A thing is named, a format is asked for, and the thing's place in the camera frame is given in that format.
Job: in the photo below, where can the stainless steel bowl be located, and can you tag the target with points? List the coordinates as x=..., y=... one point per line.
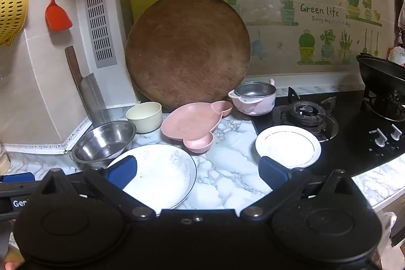
x=104, y=140

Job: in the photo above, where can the small cream container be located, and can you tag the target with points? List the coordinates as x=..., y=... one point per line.
x=3, y=162

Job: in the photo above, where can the patterned counter edge strip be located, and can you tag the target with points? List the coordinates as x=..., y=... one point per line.
x=31, y=147

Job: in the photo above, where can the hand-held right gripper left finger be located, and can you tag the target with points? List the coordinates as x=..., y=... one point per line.
x=121, y=173

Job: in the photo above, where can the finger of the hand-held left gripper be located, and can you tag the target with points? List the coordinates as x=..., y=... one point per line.
x=19, y=177

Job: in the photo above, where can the plant print wall sticker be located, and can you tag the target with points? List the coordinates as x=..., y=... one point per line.
x=319, y=10

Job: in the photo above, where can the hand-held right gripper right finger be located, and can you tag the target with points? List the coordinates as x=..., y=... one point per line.
x=272, y=171

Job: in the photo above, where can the grey vent grille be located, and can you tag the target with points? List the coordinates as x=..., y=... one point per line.
x=99, y=23

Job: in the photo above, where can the silver stove knob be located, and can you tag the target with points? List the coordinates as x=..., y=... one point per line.
x=381, y=138
x=396, y=132

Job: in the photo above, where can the gas burner with pan support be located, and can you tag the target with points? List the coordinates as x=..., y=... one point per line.
x=386, y=105
x=305, y=118

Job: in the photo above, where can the black wok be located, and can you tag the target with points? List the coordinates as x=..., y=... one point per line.
x=379, y=74

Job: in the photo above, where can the pink divided plate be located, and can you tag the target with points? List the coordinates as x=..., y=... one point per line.
x=186, y=124

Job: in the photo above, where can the round wooden chopping board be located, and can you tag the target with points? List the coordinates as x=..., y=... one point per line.
x=186, y=51

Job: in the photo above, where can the black gas stove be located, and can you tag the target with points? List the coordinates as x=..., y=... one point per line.
x=348, y=143

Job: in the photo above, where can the small white plate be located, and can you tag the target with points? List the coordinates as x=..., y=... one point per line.
x=288, y=143

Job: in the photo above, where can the cream bowl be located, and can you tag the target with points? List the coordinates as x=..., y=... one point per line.
x=145, y=121

